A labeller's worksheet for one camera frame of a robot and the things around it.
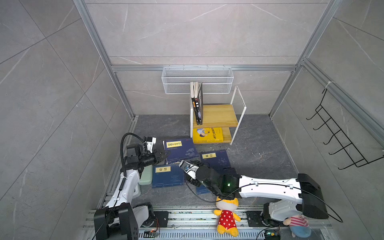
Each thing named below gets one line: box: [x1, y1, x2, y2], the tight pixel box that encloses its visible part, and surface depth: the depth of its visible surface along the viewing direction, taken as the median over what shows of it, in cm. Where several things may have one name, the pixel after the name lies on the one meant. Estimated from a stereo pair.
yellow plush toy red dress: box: [213, 197, 241, 238], surface depth 71 cm
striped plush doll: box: [282, 214, 312, 238], surface depth 68 cm
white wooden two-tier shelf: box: [190, 85, 247, 145], surface depth 98 cm
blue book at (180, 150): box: [163, 138, 200, 165], surface depth 83 cm
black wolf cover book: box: [194, 82, 203, 125], surface depth 81 cm
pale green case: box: [138, 164, 153, 185], surface depth 85 cm
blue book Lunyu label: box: [152, 164, 185, 189], surface depth 88 cm
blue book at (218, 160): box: [199, 149, 231, 171], surface depth 97 cm
